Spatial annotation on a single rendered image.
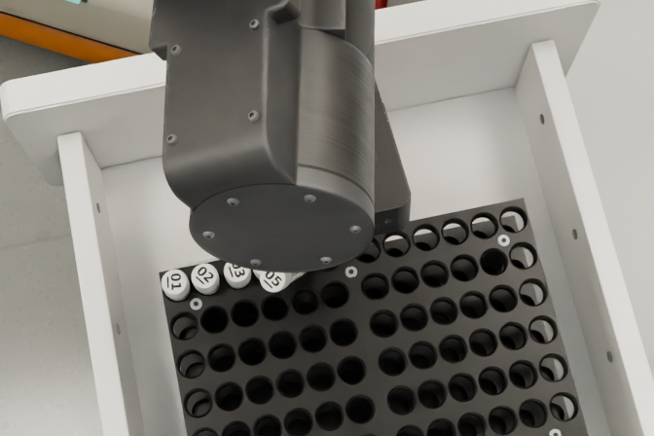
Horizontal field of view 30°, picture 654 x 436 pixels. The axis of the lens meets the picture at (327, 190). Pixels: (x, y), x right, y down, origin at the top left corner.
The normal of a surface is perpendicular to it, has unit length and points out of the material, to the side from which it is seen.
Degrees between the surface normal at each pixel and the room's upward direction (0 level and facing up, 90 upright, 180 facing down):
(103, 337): 0
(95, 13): 90
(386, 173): 13
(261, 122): 29
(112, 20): 90
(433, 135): 0
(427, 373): 0
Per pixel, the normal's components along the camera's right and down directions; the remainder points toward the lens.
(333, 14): -0.03, -0.51
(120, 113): 0.21, 0.93
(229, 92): -0.47, -0.38
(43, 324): 0.00, -0.30
